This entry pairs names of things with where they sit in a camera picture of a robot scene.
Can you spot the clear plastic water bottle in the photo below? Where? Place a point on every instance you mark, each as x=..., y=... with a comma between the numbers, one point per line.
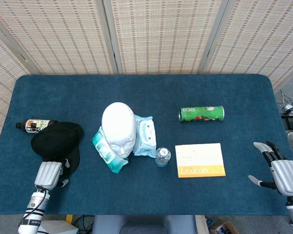
x=163, y=157

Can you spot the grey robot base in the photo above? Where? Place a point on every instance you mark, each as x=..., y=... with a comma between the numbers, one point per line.
x=144, y=225

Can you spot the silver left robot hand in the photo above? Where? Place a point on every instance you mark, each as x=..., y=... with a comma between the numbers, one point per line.
x=47, y=174

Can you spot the light blue wet wipes pack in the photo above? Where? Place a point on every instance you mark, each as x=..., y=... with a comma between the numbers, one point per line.
x=145, y=136

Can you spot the green Pringles can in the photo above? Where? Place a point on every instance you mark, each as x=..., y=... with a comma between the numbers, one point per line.
x=201, y=113

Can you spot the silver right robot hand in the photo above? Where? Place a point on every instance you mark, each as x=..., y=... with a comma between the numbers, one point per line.
x=286, y=176

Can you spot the brown cardboard box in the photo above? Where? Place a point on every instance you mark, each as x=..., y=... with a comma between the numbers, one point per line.
x=223, y=228

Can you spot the black flat box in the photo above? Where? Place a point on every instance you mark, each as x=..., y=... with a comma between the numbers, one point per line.
x=290, y=122

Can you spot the light wooden plank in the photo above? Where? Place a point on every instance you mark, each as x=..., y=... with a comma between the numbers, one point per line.
x=200, y=224

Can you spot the white foam mannequin head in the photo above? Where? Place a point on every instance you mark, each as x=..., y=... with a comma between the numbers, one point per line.
x=118, y=126

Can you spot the green wet wipes pack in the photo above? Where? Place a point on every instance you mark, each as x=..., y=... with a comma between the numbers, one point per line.
x=105, y=153

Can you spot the white and yellow Lexicon book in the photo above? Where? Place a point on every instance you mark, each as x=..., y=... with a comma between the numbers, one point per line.
x=200, y=158

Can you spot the brown glass bottle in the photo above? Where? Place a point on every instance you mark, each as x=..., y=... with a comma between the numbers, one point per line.
x=31, y=125

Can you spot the blue carpet table cover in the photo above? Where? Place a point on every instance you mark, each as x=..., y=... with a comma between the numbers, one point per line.
x=146, y=92

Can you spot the bamboo folding screen panel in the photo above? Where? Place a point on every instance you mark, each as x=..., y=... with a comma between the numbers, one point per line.
x=258, y=36
x=63, y=36
x=161, y=36
x=2, y=73

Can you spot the white paper box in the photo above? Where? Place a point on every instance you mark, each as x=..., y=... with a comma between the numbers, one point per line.
x=61, y=226

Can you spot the black cap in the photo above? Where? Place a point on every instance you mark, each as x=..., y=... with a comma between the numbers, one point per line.
x=56, y=141

